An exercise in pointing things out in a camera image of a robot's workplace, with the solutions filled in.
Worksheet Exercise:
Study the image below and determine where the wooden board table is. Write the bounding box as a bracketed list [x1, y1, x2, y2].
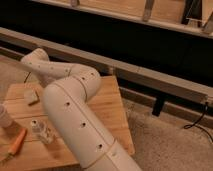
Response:
[0, 76, 135, 171]

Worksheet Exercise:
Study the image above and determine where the clear plastic bottle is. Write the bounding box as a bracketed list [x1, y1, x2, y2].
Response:
[30, 120, 54, 144]

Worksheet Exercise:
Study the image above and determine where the black cable left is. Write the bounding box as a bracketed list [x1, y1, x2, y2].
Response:
[23, 70, 33, 84]

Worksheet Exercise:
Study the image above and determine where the black cable right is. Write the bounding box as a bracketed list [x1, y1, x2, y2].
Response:
[183, 101, 213, 141]

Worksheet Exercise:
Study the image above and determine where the black cable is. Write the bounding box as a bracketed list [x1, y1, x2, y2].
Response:
[183, 101, 213, 141]
[23, 70, 33, 84]

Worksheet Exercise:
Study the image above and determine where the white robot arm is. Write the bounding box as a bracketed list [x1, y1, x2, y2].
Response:
[21, 48, 142, 171]

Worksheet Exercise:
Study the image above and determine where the white cup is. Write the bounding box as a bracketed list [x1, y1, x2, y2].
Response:
[0, 104, 13, 128]

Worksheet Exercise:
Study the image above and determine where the orange handled tool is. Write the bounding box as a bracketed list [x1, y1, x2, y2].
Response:
[0, 128, 27, 165]

